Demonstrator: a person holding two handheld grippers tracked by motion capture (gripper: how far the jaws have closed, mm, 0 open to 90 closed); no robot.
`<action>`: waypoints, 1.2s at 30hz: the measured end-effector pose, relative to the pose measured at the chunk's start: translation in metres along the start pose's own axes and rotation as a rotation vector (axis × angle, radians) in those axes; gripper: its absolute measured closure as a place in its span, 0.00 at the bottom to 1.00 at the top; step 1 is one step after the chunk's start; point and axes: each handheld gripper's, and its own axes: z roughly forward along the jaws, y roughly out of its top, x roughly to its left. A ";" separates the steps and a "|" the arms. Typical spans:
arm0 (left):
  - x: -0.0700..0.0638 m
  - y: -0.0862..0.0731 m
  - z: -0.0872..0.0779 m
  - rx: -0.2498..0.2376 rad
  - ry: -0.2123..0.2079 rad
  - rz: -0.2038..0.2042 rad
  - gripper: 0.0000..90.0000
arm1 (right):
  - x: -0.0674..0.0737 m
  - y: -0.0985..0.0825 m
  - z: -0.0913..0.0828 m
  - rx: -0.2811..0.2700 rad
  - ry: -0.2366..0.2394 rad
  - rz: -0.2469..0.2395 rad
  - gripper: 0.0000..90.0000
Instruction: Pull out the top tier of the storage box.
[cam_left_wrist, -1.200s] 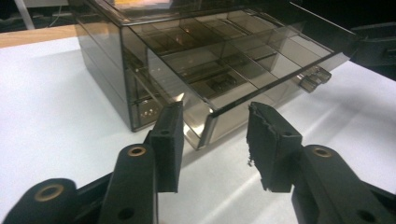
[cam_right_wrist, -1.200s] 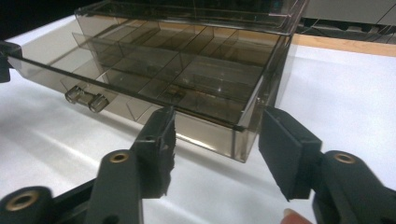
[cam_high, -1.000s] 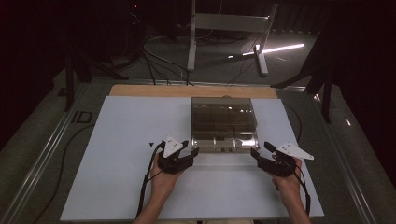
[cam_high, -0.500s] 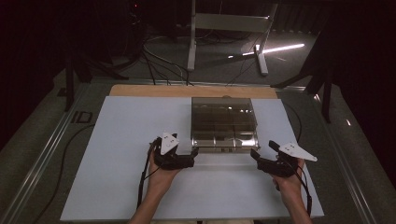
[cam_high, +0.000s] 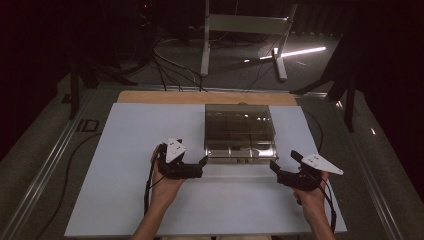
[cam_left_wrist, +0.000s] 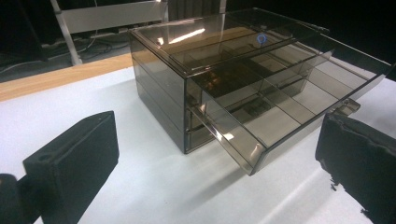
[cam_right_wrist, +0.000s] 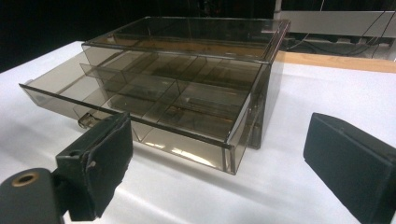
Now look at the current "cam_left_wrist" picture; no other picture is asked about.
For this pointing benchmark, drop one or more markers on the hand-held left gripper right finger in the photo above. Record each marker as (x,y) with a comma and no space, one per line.
(361,158)

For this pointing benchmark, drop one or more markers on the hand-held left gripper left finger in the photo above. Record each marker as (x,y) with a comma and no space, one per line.
(77,161)

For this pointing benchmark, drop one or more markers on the smoky acrylic drawer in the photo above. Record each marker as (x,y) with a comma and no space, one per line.
(194,119)
(274,124)
(197,138)

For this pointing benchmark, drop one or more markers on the white table cover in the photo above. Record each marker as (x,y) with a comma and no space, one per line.
(149,186)

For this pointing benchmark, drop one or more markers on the grey metal frame stand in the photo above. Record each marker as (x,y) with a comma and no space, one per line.
(109,15)

